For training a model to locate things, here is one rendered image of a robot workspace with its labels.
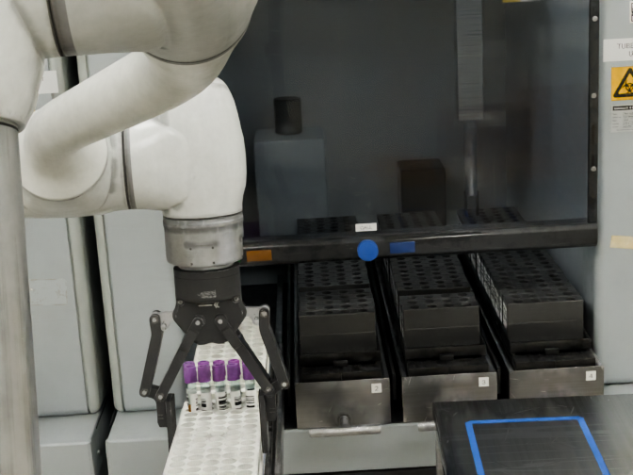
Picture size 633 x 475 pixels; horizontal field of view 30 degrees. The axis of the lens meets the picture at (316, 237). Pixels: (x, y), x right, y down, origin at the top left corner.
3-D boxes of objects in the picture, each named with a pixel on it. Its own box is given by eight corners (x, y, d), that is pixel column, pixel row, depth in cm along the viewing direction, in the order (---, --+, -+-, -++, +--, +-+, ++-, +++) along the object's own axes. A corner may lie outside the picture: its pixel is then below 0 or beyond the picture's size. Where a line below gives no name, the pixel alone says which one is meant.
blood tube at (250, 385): (250, 448, 147) (242, 361, 145) (262, 448, 147) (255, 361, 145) (247, 452, 145) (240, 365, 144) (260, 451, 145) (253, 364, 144)
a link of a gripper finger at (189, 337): (206, 321, 133) (195, 316, 133) (162, 405, 135) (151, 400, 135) (209, 313, 137) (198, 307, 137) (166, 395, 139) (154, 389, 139)
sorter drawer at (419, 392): (371, 279, 235) (369, 236, 233) (440, 275, 235) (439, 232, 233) (405, 437, 165) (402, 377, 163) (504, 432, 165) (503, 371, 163)
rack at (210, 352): (205, 355, 181) (202, 317, 179) (271, 352, 181) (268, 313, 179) (189, 439, 152) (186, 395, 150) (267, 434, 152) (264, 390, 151)
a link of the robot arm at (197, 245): (241, 218, 129) (244, 271, 130) (245, 205, 138) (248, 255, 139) (157, 222, 129) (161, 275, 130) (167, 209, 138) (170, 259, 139)
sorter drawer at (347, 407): (295, 284, 235) (292, 239, 233) (364, 279, 235) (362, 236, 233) (296, 443, 165) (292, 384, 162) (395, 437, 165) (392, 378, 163)
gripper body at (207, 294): (165, 271, 130) (171, 352, 132) (241, 268, 130) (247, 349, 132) (172, 258, 138) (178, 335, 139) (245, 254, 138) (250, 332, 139)
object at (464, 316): (478, 339, 176) (478, 301, 175) (481, 344, 174) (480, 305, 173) (401, 343, 176) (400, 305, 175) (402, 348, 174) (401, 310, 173)
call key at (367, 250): (357, 259, 169) (356, 239, 168) (378, 258, 169) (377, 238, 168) (357, 262, 168) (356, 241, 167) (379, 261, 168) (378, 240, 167)
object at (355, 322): (377, 345, 176) (375, 307, 175) (378, 350, 174) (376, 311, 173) (299, 350, 176) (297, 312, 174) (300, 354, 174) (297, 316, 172)
